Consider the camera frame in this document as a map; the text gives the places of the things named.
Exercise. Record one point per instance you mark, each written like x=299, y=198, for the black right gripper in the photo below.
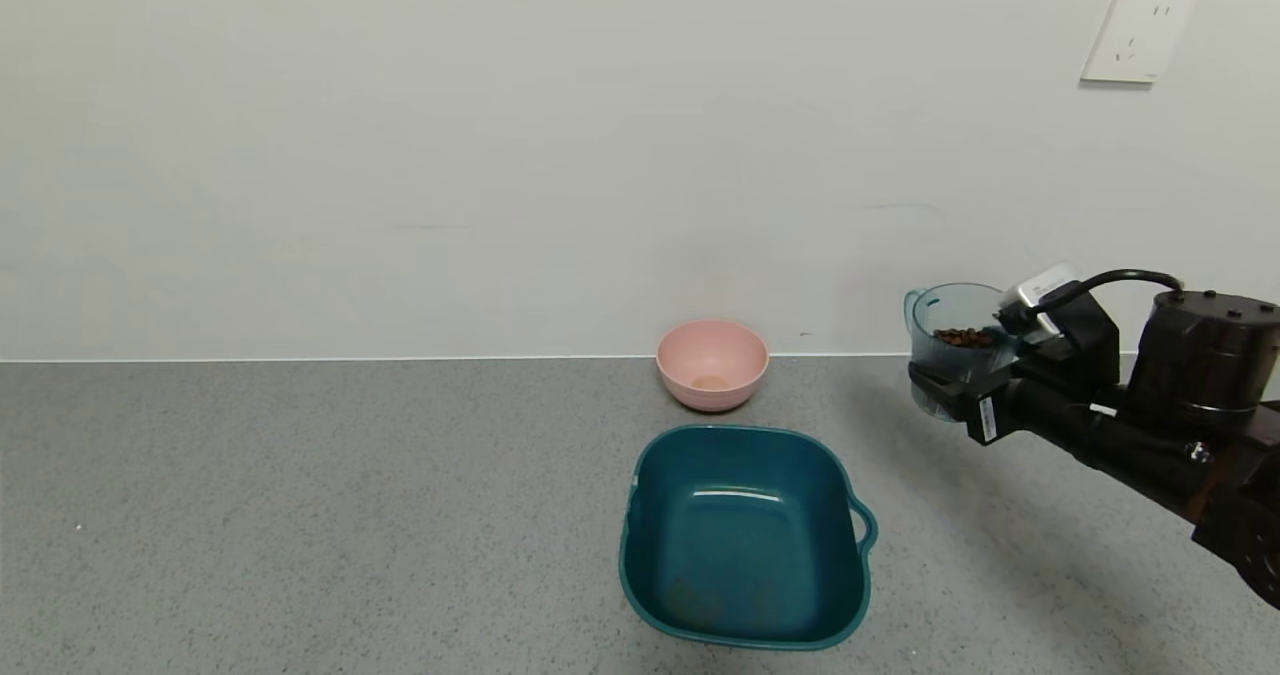
x=984, y=414

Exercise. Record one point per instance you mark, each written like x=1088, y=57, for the brown beans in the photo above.
x=965, y=337

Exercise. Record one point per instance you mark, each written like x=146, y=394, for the transparent blue measuring cup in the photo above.
x=955, y=310

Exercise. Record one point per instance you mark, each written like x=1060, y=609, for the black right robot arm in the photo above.
x=1210, y=355

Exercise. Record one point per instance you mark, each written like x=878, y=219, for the pink ribbed bowl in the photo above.
x=712, y=365

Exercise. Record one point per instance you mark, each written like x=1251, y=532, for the teal square plastic basin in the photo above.
x=745, y=545

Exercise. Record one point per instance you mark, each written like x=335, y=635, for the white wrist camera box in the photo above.
x=1040, y=285

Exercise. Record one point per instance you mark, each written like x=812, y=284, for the white wall socket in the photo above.
x=1138, y=35

